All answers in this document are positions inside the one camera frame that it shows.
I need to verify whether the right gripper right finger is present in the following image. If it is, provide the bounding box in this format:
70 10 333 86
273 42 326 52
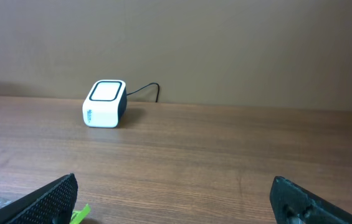
270 176 352 224

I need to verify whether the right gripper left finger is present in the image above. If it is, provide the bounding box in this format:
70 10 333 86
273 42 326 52
0 173 78 224

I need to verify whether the scanner black cable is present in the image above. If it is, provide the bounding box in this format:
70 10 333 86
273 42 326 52
125 82 161 103

